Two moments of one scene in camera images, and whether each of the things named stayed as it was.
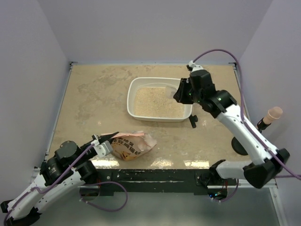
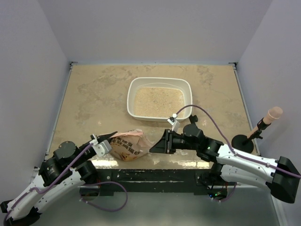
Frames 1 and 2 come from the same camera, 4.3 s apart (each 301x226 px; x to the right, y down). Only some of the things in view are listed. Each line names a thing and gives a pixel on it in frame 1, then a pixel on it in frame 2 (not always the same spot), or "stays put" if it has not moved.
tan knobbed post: [273, 113] stays put
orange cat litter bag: [130, 145] stays put
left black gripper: [107, 136] stays put
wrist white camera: [194, 67] → [176, 125]
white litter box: [151, 99] stays put
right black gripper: [179, 96] → [165, 145]
